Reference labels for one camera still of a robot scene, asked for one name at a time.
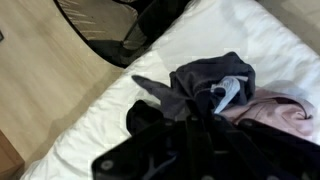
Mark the dark grey clothing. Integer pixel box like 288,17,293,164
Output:
131,51,258,122

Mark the pink clothing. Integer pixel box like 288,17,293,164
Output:
219,85,316,142

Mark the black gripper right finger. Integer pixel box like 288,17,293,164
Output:
201,99,303,180

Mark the brown wooden furniture corner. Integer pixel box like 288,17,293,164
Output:
0,129,26,180

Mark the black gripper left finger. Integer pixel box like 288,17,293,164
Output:
91,99,203,180

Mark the black clothing pile with tag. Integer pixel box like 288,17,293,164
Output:
125,99,320,180

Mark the black mesh laundry hamper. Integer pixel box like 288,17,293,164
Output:
53,0,193,69

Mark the bed mattress with white sheet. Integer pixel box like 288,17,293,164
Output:
19,0,320,180

